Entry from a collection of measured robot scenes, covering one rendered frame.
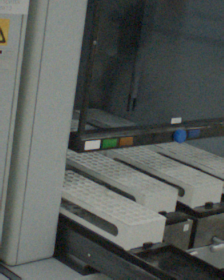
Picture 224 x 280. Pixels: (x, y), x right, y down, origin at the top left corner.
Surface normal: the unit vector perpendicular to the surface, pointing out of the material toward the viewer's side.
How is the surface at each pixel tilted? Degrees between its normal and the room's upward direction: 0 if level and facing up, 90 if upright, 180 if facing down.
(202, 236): 90
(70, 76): 90
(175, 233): 90
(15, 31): 90
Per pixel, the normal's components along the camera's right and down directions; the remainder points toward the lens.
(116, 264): -0.73, 0.07
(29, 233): 0.67, 0.28
